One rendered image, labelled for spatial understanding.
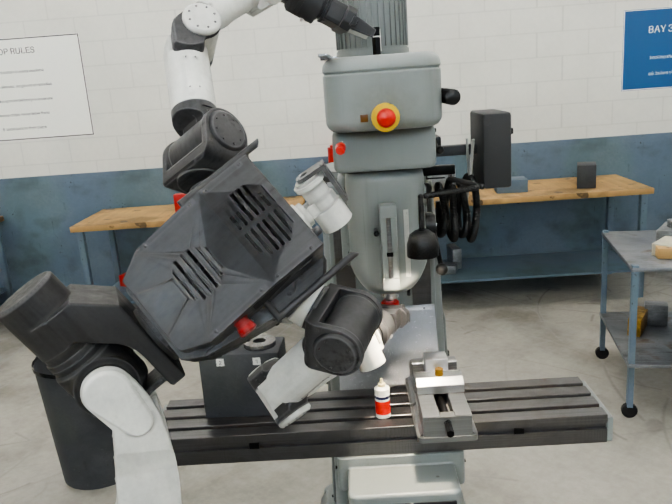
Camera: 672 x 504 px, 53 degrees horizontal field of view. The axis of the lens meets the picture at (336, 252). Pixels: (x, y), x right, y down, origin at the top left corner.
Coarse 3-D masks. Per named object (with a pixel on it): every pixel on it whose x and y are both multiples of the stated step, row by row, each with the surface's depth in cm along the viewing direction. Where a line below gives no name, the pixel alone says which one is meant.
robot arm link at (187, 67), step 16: (176, 16) 133; (192, 16) 133; (208, 16) 134; (176, 32) 132; (192, 32) 133; (208, 32) 133; (176, 48) 131; (192, 48) 132; (176, 64) 131; (192, 64) 131; (208, 64) 134; (176, 80) 129; (192, 80) 129; (208, 80) 132; (176, 96) 128; (192, 96) 128; (208, 96) 130
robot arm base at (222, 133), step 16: (208, 112) 122; (224, 112) 124; (208, 128) 120; (224, 128) 122; (240, 128) 125; (208, 144) 118; (224, 144) 121; (240, 144) 124; (192, 160) 120; (208, 160) 120; (224, 160) 121; (176, 176) 123; (192, 176) 123; (208, 176) 124
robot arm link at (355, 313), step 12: (348, 300) 122; (360, 300) 122; (336, 312) 120; (348, 312) 119; (360, 312) 120; (372, 312) 122; (336, 324) 116; (348, 324) 116; (360, 324) 117; (372, 324) 121; (360, 336) 116; (372, 336) 121; (324, 372) 125
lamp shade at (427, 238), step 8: (416, 232) 149; (424, 232) 149; (432, 232) 150; (408, 240) 151; (416, 240) 148; (424, 240) 148; (432, 240) 148; (408, 248) 150; (416, 248) 148; (424, 248) 148; (432, 248) 148; (408, 256) 151; (416, 256) 149; (424, 256) 148; (432, 256) 149
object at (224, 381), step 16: (256, 336) 187; (272, 336) 187; (240, 352) 180; (256, 352) 180; (272, 352) 179; (208, 368) 181; (224, 368) 181; (240, 368) 180; (208, 384) 182; (224, 384) 182; (240, 384) 182; (208, 400) 184; (224, 400) 183; (240, 400) 183; (256, 400) 182; (208, 416) 185; (224, 416) 184; (240, 416) 184
